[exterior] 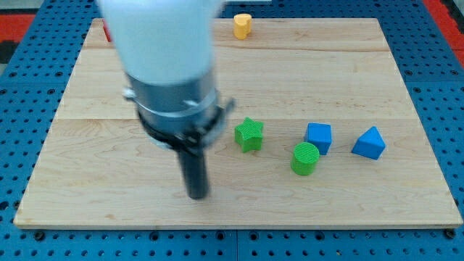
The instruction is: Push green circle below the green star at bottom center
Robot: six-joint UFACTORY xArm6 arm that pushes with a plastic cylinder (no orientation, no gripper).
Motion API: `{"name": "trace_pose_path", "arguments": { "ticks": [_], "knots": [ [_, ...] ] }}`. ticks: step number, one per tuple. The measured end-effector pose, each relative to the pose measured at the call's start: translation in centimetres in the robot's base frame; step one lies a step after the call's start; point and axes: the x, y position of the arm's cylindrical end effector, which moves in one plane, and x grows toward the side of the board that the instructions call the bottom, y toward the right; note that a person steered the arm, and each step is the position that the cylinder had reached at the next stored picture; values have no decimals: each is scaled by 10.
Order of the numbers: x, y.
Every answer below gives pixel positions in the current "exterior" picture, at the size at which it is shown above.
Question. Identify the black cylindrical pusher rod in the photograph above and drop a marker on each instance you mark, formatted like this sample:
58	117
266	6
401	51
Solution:
194	169

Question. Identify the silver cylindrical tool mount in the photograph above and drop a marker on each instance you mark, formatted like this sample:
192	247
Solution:
180	116

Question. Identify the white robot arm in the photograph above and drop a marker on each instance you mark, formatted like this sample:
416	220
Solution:
166	49

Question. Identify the green star block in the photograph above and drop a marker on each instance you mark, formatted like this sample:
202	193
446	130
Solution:
248	135

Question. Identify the yellow heart block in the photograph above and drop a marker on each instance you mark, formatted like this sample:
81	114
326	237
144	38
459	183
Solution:
242	25

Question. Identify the green cylinder block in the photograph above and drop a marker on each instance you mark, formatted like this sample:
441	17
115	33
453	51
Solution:
305	158

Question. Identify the red block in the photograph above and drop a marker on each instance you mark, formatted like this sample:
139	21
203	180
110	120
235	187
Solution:
106	31

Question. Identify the blue cube block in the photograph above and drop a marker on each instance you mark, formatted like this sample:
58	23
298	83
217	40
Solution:
320	135

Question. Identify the wooden board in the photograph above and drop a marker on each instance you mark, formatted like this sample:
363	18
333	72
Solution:
98	169

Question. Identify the blue triangular prism block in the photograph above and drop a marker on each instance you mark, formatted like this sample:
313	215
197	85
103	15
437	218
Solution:
370	144

